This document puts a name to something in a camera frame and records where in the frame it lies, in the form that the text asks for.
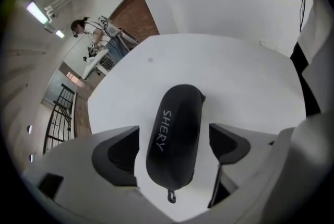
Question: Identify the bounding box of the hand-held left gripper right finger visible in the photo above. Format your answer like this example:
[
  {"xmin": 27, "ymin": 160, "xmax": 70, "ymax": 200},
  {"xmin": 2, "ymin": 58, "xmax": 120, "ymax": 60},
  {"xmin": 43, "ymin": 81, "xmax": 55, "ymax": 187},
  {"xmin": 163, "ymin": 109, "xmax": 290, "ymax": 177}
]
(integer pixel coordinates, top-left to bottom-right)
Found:
[{"xmin": 208, "ymin": 123, "xmax": 280, "ymax": 190}]

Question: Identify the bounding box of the black hanging cable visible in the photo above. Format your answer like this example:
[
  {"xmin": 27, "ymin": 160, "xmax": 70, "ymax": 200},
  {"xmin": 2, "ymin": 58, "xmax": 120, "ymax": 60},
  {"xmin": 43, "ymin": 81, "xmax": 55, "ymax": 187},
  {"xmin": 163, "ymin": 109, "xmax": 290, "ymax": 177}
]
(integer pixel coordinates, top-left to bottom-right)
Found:
[{"xmin": 298, "ymin": 0, "xmax": 308, "ymax": 33}]

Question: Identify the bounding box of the white background table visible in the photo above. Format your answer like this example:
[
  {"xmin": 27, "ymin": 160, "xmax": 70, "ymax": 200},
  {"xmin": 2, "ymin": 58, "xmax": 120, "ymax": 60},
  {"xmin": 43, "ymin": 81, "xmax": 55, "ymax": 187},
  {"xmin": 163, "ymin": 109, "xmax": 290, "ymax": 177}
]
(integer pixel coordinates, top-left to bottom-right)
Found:
[{"xmin": 82, "ymin": 49, "xmax": 111, "ymax": 80}]

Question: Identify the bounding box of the black metal railing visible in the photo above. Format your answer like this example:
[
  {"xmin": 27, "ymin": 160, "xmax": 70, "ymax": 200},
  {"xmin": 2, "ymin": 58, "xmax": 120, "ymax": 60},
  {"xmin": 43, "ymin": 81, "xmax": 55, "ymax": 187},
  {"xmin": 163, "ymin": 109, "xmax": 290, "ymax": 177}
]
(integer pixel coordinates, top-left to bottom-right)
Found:
[{"xmin": 42, "ymin": 83, "xmax": 77, "ymax": 155}]

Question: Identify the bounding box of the black glasses case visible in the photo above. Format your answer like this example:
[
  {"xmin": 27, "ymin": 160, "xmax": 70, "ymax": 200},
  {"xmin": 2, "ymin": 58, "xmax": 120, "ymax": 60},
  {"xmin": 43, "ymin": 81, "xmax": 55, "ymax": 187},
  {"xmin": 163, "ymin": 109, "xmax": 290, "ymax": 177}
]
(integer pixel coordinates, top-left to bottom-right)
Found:
[{"xmin": 145, "ymin": 84, "xmax": 207, "ymax": 204}]

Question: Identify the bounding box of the long ceiling light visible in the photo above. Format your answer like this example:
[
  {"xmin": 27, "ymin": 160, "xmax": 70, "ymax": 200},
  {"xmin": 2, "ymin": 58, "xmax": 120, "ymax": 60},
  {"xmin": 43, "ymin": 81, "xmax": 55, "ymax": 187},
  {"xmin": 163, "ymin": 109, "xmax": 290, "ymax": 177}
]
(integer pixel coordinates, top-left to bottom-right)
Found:
[{"xmin": 26, "ymin": 1, "xmax": 50, "ymax": 24}]

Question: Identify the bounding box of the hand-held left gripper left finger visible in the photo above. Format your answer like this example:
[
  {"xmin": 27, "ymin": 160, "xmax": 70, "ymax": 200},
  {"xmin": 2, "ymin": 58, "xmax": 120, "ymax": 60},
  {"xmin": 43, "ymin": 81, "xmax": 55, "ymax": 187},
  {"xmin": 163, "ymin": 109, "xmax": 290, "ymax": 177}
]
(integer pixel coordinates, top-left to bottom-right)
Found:
[{"xmin": 22, "ymin": 125, "xmax": 141, "ymax": 194}]

